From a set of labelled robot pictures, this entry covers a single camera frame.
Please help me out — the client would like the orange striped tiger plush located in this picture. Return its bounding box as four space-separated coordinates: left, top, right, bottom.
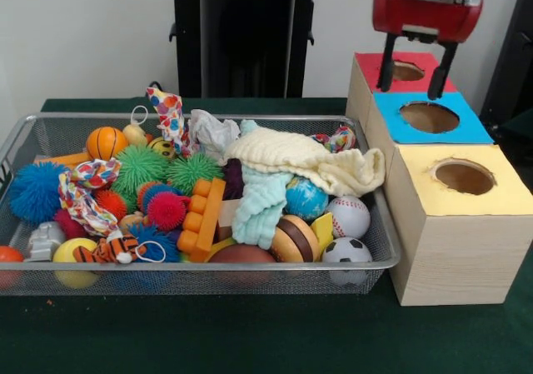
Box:
72 234 149 265

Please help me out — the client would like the orange toy basketball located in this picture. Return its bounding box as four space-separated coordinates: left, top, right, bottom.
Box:
86 126 130 162

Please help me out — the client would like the mint green muslin cloth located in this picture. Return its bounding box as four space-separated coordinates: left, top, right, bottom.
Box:
232 118 295 251

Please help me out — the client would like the black and white soccer ball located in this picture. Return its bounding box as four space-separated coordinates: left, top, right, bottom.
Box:
322 237 374 286

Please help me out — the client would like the brown toy football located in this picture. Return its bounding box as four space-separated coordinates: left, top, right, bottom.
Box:
208 245 278 265

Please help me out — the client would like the silver mesh bin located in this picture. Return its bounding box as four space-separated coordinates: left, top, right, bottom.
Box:
0 113 403 298

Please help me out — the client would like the wooden box with three holes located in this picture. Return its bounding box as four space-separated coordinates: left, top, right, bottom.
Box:
344 51 533 307

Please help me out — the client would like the white baseball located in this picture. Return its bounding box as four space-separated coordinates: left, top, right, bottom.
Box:
326 195 371 240

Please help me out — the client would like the blue globe ball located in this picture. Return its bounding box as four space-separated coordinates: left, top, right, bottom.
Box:
285 177 330 222

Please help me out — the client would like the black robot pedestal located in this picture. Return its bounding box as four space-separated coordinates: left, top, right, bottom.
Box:
160 0 336 98

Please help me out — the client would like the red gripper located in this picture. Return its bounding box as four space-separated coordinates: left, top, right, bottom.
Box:
371 0 486 102

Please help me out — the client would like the cream muslin cloth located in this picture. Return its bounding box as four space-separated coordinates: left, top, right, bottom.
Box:
222 127 386 198

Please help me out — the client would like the orange plastic building block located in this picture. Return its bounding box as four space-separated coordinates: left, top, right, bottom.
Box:
177 177 227 265

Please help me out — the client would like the toy burger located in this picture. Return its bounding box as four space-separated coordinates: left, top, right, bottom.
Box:
270 215 322 263

